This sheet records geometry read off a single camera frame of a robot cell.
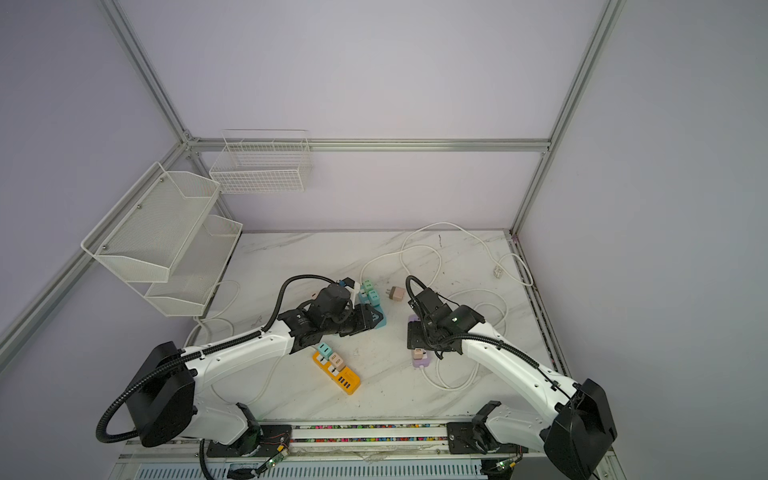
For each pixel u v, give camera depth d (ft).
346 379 2.66
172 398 1.34
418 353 2.68
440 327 1.85
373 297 3.05
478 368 1.64
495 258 3.65
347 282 2.52
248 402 2.62
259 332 1.74
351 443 2.45
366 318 2.35
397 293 3.31
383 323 2.61
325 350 2.68
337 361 2.62
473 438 2.15
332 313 2.10
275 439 2.43
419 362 2.79
